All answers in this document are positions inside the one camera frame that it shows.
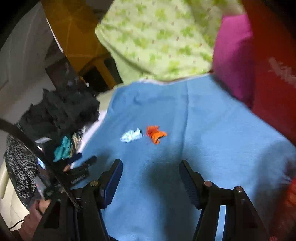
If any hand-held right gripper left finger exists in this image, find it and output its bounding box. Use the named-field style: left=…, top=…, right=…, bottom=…
left=32, top=159, right=123, bottom=241

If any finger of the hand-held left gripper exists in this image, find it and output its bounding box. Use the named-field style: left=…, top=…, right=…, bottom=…
left=79, top=156, right=97, bottom=168
left=69, top=153, right=83, bottom=168

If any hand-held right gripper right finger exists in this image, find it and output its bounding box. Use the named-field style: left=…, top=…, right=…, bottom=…
left=179, top=160, right=270, bottom=241

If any light blue wrapper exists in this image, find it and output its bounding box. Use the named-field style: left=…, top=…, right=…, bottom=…
left=120, top=127, right=142, bottom=143

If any black speckled plastic bag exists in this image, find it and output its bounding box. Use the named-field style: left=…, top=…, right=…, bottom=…
left=5, top=134, right=40, bottom=200

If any orange wrapper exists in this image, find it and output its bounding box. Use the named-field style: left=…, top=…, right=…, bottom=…
left=146, top=125, right=167, bottom=145

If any person's left hand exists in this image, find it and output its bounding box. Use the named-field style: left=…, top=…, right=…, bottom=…
left=20, top=199, right=51, bottom=239

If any teal cloth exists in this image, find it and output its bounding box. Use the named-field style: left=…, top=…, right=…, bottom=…
left=53, top=136, right=73, bottom=163

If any yellow black patterned cloth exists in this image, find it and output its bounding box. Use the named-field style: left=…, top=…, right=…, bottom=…
left=70, top=128, right=85, bottom=149

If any white sheet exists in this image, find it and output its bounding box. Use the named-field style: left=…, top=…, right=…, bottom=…
left=69, top=110, right=109, bottom=169

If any black fluffy cloth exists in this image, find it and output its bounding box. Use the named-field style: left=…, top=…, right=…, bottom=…
left=18, top=79, right=101, bottom=163

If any blue blanket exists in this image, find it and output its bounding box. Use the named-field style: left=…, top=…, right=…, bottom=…
left=69, top=74, right=296, bottom=241

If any beige mattress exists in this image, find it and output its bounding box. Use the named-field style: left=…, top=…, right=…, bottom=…
left=0, top=160, right=30, bottom=223

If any red netted cloth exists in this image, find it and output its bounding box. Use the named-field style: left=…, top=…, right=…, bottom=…
left=269, top=177, right=296, bottom=241

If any wooden furniture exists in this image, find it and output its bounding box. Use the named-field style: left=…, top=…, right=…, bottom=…
left=42, top=0, right=124, bottom=90

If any magenta pillow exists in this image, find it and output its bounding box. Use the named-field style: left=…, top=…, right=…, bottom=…
left=211, top=14, right=256, bottom=108

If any green floral blanket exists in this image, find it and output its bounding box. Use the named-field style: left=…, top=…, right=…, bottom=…
left=95, top=0, right=245, bottom=82

